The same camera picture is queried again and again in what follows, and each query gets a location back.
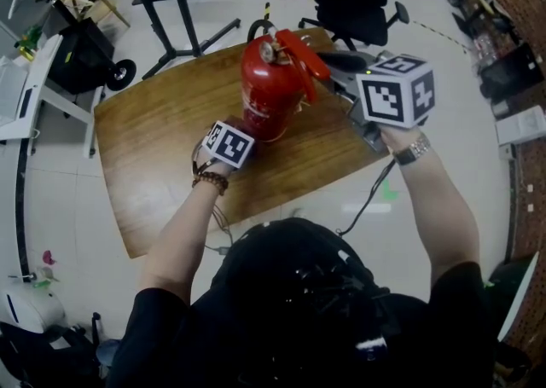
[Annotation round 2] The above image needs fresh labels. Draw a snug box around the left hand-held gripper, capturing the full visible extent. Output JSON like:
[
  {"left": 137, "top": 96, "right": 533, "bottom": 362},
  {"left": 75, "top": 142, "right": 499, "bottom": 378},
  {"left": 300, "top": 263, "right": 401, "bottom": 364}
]
[{"left": 192, "top": 120, "right": 256, "bottom": 171}]

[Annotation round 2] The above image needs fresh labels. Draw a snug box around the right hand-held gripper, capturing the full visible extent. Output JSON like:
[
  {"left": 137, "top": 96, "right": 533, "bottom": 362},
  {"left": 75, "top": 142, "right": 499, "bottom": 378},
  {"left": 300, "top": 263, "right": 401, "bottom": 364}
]
[{"left": 317, "top": 49, "right": 436, "bottom": 155}]

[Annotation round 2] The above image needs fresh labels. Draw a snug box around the red fire extinguisher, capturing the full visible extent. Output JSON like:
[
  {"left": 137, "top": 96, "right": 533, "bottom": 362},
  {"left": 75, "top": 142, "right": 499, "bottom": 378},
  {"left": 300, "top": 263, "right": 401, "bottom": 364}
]
[{"left": 239, "top": 18, "right": 333, "bottom": 143}]

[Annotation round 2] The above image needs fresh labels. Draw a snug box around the person's right forearm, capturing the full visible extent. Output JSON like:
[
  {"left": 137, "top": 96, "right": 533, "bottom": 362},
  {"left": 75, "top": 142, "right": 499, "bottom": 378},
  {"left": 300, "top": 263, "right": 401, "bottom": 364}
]
[{"left": 379, "top": 125, "right": 482, "bottom": 298}]

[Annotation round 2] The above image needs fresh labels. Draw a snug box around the person's left forearm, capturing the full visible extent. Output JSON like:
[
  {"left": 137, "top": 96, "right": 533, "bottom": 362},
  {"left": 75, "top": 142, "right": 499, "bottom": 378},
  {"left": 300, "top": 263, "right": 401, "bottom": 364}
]
[{"left": 138, "top": 164, "right": 231, "bottom": 306}]

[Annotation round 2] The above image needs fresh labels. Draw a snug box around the silver wristwatch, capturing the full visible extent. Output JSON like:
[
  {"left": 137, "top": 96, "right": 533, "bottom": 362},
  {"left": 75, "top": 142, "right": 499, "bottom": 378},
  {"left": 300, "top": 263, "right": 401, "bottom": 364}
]
[{"left": 392, "top": 134, "right": 432, "bottom": 165}]

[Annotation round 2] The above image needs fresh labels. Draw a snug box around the black display stand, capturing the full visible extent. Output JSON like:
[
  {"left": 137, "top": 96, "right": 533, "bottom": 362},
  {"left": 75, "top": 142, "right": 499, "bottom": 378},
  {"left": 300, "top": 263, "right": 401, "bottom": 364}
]
[{"left": 127, "top": 0, "right": 242, "bottom": 80}]

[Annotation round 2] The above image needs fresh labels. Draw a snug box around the black equipment case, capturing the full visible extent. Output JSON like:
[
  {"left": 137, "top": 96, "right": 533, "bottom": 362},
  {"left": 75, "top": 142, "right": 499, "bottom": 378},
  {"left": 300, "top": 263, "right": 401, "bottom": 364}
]
[{"left": 46, "top": 30, "right": 116, "bottom": 96}]

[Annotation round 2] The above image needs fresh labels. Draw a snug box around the white box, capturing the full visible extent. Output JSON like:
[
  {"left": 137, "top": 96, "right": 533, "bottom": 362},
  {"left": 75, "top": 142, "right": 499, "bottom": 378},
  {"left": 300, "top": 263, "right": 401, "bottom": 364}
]
[{"left": 494, "top": 105, "right": 546, "bottom": 147}]

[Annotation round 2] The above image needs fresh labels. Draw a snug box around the white desk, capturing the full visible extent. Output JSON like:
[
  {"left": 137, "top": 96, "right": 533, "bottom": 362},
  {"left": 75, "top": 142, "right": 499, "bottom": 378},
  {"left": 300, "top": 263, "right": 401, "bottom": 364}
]
[{"left": 0, "top": 34, "right": 106, "bottom": 159}]

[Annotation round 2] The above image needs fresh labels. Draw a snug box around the green potted plant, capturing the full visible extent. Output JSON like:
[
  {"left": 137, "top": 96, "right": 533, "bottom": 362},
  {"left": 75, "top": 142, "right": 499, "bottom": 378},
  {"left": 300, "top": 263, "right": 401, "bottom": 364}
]
[{"left": 15, "top": 24, "right": 44, "bottom": 62}]

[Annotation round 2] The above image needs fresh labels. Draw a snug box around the white printer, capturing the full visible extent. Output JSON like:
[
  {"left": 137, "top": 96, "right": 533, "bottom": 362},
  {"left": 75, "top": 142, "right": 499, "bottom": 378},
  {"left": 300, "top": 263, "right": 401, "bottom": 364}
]
[{"left": 0, "top": 55, "right": 31, "bottom": 127}]

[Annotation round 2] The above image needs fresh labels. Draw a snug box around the white floor appliance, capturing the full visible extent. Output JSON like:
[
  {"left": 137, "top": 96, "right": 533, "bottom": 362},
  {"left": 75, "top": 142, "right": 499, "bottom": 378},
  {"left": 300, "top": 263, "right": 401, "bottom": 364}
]
[{"left": 0, "top": 287, "right": 65, "bottom": 334}]

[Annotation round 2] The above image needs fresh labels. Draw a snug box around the person's black shirt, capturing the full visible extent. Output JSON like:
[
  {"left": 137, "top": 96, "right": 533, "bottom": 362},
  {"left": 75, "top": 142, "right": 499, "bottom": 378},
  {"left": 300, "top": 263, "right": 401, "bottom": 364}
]
[{"left": 104, "top": 260, "right": 500, "bottom": 388}]

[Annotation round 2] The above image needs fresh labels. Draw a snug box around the wooden bead bracelet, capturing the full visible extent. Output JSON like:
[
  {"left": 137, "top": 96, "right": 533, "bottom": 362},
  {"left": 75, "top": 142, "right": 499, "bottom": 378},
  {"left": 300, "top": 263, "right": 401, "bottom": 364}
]
[{"left": 190, "top": 171, "right": 230, "bottom": 197}]

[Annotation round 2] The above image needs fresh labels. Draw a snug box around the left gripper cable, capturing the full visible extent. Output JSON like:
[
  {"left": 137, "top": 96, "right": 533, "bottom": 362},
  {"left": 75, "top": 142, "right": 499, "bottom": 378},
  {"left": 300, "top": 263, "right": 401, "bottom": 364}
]
[{"left": 204, "top": 202, "right": 235, "bottom": 256}]

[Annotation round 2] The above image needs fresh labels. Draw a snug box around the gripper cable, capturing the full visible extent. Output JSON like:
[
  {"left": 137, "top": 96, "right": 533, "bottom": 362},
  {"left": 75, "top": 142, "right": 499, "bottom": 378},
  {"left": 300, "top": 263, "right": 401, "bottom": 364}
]
[
  {"left": 204, "top": 202, "right": 235, "bottom": 256},
  {"left": 335, "top": 159, "right": 398, "bottom": 237}
]

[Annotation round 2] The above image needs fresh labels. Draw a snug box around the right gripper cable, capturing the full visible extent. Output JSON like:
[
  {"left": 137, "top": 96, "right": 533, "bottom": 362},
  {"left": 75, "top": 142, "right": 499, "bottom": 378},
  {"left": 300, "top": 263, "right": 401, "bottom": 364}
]
[{"left": 335, "top": 159, "right": 398, "bottom": 237}]

